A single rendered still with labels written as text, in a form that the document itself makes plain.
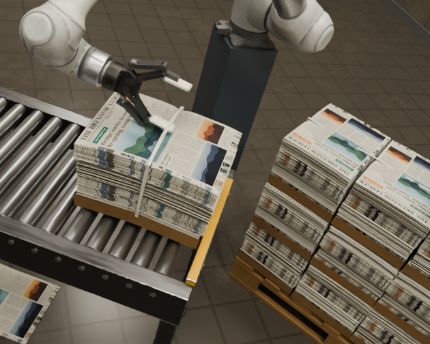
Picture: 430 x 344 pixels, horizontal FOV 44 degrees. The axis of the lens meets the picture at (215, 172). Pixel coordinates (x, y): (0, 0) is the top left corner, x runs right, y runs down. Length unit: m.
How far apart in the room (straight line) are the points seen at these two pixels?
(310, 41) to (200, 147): 0.63
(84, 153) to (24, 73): 2.12
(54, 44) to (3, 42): 2.55
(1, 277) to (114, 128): 1.11
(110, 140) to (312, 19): 0.82
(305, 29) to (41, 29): 0.94
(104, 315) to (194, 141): 1.05
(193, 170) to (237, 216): 1.42
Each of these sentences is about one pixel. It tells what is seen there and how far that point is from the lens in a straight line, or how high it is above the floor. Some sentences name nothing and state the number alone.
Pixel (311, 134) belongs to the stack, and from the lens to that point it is 2.00.
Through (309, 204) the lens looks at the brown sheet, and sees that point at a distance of 2.01.
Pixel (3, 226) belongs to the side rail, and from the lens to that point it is 1.48.
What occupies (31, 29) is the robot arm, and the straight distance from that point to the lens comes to 1.22.
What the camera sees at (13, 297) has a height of 0.01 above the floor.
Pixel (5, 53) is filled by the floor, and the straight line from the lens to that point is 3.65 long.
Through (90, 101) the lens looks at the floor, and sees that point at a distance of 3.28.
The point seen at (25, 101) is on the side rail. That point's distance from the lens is 1.88.
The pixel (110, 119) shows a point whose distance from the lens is 1.46.
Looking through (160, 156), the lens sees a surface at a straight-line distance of 1.36.
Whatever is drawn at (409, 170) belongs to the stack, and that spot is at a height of 0.83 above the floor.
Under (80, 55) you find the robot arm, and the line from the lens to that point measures 1.38.
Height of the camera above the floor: 1.91
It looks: 40 degrees down
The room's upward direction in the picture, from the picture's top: 18 degrees clockwise
